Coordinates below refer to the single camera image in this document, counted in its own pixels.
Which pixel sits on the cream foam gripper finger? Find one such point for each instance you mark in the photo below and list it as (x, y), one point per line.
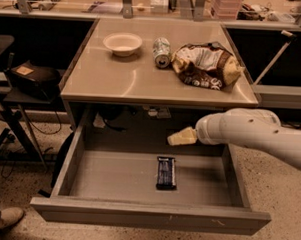
(186, 136)

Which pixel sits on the dark blue rxbar wrapper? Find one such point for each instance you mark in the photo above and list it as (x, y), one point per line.
(166, 179)

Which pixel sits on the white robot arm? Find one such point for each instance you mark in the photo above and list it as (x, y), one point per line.
(258, 129)

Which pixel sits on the open grey top drawer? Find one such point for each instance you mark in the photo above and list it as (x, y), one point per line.
(109, 177)

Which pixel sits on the grey counter cabinet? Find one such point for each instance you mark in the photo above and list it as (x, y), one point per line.
(98, 76)

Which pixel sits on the crumpled brown chip bag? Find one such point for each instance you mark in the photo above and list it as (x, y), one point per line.
(207, 65)

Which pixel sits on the green white soda can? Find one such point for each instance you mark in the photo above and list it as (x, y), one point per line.
(161, 52)

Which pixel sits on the white paper bowl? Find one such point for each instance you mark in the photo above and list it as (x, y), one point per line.
(122, 44)

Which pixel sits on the pink stacked bins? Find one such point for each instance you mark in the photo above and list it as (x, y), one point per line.
(225, 9)

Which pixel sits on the black bag with label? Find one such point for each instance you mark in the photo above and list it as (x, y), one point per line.
(41, 82)

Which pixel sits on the dark side table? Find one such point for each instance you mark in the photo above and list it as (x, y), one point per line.
(12, 102)

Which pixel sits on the tan shoe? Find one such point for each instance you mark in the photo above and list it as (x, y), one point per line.
(2, 219)

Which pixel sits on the white cane with handle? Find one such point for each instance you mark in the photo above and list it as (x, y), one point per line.
(289, 38)

